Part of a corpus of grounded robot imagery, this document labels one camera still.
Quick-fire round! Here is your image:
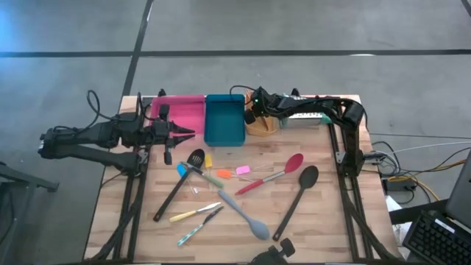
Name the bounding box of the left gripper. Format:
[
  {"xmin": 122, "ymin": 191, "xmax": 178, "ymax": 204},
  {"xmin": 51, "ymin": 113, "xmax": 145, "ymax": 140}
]
[{"xmin": 150, "ymin": 104, "xmax": 196, "ymax": 166}]

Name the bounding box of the blue mini spatula clear handle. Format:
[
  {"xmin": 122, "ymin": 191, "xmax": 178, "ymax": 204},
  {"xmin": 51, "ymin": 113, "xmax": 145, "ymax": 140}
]
[{"xmin": 176, "ymin": 163, "xmax": 200, "ymax": 195}]

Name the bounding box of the green-handled knife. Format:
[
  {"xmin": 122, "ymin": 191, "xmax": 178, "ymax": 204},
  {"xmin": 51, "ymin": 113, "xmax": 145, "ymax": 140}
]
[{"xmin": 179, "ymin": 160, "xmax": 225, "ymax": 189}]

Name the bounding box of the orange mini spatula clear handle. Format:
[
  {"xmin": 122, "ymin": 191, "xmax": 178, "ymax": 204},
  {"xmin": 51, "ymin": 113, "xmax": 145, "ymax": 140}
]
[{"xmin": 216, "ymin": 169, "xmax": 255, "ymax": 183}]

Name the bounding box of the black slotted spatula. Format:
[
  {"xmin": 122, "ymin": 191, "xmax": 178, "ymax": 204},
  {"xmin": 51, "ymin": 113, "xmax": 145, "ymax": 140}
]
[{"xmin": 152, "ymin": 148, "xmax": 206, "ymax": 223}]

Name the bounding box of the pink mini spatula clear handle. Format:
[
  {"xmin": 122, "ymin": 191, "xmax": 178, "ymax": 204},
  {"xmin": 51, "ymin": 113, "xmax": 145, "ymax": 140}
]
[{"xmin": 235, "ymin": 163, "xmax": 272, "ymax": 176}]

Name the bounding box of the yellow-handled knife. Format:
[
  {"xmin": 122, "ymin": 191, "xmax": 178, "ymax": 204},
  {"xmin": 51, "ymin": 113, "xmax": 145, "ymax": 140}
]
[{"xmin": 169, "ymin": 202, "xmax": 222, "ymax": 223}]

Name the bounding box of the black plastic spoon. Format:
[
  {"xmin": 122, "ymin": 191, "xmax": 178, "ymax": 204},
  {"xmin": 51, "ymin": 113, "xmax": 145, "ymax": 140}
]
[{"xmin": 272, "ymin": 165, "xmax": 320, "ymax": 242}]

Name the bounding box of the teal patterned handle knife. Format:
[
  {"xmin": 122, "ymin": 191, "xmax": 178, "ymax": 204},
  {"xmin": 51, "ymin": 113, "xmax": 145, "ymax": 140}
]
[{"xmin": 177, "ymin": 205, "xmax": 224, "ymax": 247}]

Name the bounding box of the grey silicone spoon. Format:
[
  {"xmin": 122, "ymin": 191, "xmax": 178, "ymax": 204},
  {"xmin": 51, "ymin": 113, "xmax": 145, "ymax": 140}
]
[{"xmin": 216, "ymin": 188, "xmax": 272, "ymax": 241}]

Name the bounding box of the yellow plastic basket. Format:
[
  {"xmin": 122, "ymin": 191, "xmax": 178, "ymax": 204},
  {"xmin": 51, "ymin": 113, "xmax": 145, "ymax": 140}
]
[{"xmin": 244, "ymin": 105, "xmax": 280, "ymax": 138}]

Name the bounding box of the pink plastic bin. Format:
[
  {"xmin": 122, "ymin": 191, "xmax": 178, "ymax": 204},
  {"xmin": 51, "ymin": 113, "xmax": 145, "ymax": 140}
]
[{"xmin": 149, "ymin": 94, "xmax": 206, "ymax": 135}]

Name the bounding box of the teal plastic bin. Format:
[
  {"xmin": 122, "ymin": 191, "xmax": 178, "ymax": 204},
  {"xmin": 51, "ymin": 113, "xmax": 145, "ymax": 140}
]
[{"xmin": 204, "ymin": 93, "xmax": 247, "ymax": 147}]

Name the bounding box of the metal grater with teal ends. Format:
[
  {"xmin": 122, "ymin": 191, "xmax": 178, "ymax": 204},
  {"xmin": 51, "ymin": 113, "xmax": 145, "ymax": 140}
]
[{"xmin": 278, "ymin": 110, "xmax": 333, "ymax": 130}]

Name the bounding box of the black power strip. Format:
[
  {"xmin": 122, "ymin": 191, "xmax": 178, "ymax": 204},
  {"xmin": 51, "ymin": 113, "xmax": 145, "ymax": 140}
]
[{"xmin": 381, "ymin": 175, "xmax": 419, "ymax": 193}]

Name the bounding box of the black metal stand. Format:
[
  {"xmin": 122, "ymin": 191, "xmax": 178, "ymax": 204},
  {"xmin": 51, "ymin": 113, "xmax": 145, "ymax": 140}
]
[{"xmin": 0, "ymin": 160, "xmax": 60, "ymax": 265}]

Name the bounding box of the white paper sheet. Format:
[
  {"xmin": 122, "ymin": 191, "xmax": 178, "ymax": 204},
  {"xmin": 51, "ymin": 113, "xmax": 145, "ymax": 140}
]
[{"xmin": 384, "ymin": 194, "xmax": 410, "ymax": 255}]

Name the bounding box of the black keyboard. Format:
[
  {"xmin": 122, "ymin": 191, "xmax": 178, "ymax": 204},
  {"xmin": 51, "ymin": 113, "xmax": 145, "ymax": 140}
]
[{"xmin": 402, "ymin": 209, "xmax": 471, "ymax": 265}]

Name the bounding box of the black right camera cable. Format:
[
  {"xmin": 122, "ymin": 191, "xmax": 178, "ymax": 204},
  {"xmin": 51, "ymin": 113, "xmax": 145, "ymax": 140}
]
[{"xmin": 229, "ymin": 85, "xmax": 259, "ymax": 102}]

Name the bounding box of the yellow mini spatula clear handle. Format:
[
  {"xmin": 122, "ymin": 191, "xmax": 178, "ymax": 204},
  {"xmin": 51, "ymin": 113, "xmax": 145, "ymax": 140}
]
[{"xmin": 204, "ymin": 153, "xmax": 215, "ymax": 185}]

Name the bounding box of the black left frame rail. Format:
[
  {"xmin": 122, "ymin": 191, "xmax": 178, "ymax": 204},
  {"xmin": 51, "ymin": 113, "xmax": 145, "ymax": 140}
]
[{"xmin": 83, "ymin": 146, "xmax": 151, "ymax": 263}]

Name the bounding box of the black frame rail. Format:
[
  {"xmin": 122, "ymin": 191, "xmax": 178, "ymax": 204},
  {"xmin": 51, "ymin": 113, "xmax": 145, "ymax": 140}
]
[
  {"xmin": 83, "ymin": 146, "xmax": 151, "ymax": 263},
  {"xmin": 327, "ymin": 123, "xmax": 400, "ymax": 263}
]

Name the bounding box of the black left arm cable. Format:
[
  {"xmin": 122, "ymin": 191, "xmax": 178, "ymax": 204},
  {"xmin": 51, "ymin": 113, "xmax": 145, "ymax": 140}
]
[{"xmin": 85, "ymin": 89, "xmax": 126, "ymax": 123}]

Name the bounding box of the black right frame rail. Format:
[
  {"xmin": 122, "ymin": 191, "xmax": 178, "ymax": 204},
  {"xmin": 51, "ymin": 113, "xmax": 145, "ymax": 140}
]
[{"xmin": 327, "ymin": 123, "xmax": 400, "ymax": 263}]

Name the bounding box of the black table-level camera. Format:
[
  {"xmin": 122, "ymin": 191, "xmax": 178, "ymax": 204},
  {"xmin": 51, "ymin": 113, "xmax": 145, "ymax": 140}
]
[{"xmin": 251, "ymin": 237, "xmax": 297, "ymax": 265}]

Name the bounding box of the yellow cable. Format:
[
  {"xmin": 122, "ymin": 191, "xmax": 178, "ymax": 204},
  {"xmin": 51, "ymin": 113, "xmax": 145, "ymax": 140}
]
[{"xmin": 388, "ymin": 159, "xmax": 471, "ymax": 202}]

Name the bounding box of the white cable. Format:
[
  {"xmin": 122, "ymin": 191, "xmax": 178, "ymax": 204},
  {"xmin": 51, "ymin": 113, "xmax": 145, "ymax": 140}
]
[{"xmin": 389, "ymin": 141, "xmax": 471, "ymax": 155}]

